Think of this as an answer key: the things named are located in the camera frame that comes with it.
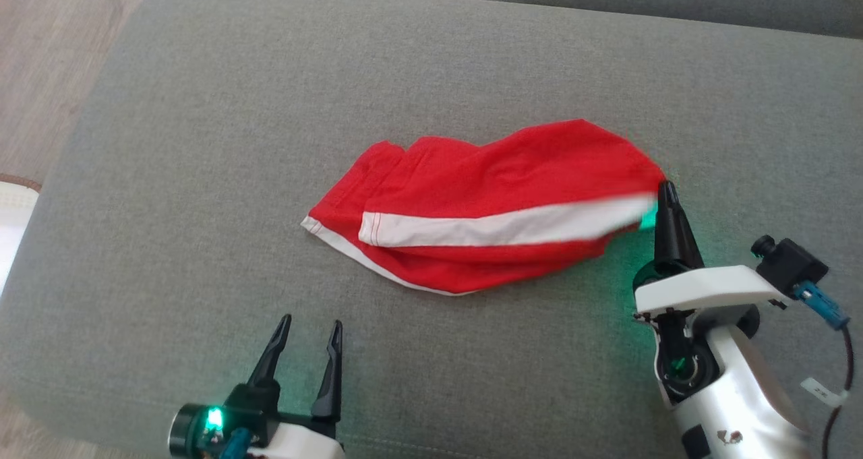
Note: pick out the blue left camera connector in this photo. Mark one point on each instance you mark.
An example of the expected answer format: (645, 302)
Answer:
(236, 445)

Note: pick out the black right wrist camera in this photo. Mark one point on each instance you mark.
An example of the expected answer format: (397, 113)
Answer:
(789, 263)

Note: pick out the smaller grey sofa seat cushion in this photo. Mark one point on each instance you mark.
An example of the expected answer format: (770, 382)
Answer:
(674, 1)

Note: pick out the blue camera connector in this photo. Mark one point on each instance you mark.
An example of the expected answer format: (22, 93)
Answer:
(236, 445)
(822, 307)

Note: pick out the blue right camera connector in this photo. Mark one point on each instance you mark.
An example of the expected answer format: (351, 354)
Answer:
(822, 307)

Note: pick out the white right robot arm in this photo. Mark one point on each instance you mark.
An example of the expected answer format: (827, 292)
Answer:
(741, 412)

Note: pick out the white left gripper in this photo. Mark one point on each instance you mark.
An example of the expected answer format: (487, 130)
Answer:
(303, 442)

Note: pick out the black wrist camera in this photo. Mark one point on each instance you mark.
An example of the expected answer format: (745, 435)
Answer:
(789, 263)
(202, 429)

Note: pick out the red shorts with white stripe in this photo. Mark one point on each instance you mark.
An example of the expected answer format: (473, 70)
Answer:
(506, 169)

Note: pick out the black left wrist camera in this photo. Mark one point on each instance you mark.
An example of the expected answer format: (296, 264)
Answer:
(202, 429)

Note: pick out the large grey sofa seat cushion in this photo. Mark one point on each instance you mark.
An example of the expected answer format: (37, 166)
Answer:
(202, 176)

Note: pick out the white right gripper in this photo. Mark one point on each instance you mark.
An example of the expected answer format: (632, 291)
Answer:
(708, 287)

